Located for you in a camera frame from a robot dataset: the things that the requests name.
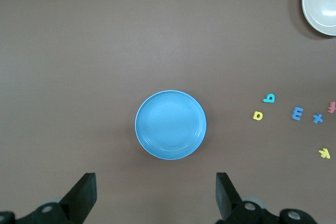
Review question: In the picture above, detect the blue plate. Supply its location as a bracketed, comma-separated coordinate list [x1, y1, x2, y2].
[134, 89, 207, 161]

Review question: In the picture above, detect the brown table cover sheet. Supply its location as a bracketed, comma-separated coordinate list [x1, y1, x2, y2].
[0, 0, 336, 224]

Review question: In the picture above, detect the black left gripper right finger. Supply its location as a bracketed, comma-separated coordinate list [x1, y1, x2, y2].
[215, 172, 279, 224]

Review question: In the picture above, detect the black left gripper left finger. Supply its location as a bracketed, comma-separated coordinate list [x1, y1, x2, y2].
[15, 172, 98, 224]

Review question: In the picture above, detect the beige plate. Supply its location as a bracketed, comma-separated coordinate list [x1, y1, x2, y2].
[301, 0, 336, 37]

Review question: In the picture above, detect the yellow foam letter k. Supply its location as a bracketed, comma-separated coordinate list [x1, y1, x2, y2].
[318, 147, 331, 159]

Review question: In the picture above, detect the blue foam letter m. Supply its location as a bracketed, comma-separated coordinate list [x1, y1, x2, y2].
[290, 106, 305, 121]

